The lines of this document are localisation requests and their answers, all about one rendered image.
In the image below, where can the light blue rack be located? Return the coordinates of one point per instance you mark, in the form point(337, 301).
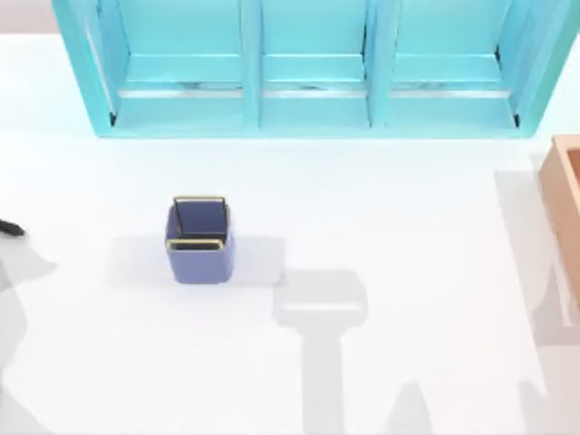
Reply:
point(312, 113)

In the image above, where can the salmon-coloured shallow box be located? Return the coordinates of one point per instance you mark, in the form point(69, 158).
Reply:
point(561, 199)

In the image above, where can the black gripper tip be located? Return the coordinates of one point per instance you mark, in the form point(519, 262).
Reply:
point(11, 228)

